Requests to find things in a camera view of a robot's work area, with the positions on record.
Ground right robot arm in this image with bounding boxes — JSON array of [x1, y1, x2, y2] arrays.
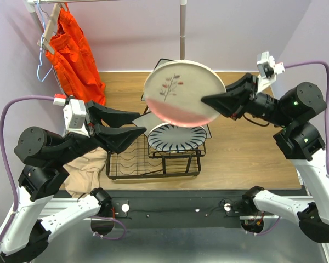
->
[[202, 73, 329, 243]]

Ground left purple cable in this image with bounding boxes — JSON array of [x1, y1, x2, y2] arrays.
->
[[0, 94, 127, 263]]

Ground pink and cream round plate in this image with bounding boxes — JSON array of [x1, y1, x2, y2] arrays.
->
[[144, 60, 226, 127]]

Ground wooden clip hanger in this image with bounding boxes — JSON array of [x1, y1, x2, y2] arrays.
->
[[37, 2, 67, 54]]

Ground black wire dish rack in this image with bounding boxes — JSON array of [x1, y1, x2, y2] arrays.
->
[[105, 125, 211, 181]]

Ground blue striped round plate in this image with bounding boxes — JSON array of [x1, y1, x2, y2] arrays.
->
[[148, 123, 207, 152]]

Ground large white square plate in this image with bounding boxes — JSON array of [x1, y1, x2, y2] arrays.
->
[[140, 58, 174, 102]]

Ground blue wire hanger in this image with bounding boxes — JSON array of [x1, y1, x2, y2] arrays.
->
[[36, 1, 53, 83]]

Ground beige cloth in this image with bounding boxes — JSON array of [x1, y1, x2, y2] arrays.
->
[[63, 147, 107, 198]]

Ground orange shorts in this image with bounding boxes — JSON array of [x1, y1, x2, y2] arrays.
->
[[46, 8, 106, 106]]

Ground white clothes rack frame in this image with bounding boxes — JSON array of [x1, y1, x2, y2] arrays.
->
[[24, 0, 188, 60]]

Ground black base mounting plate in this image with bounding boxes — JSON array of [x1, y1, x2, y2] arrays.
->
[[98, 189, 299, 230]]

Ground grey square plate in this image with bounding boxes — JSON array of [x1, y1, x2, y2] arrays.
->
[[132, 112, 161, 136]]

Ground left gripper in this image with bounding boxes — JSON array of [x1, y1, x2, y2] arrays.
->
[[54, 98, 149, 165]]

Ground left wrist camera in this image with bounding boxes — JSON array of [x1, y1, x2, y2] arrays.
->
[[63, 99, 87, 131]]

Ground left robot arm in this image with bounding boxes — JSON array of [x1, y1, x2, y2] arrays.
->
[[0, 94, 145, 262]]

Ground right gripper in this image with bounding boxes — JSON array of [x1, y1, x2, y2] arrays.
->
[[202, 71, 293, 128]]

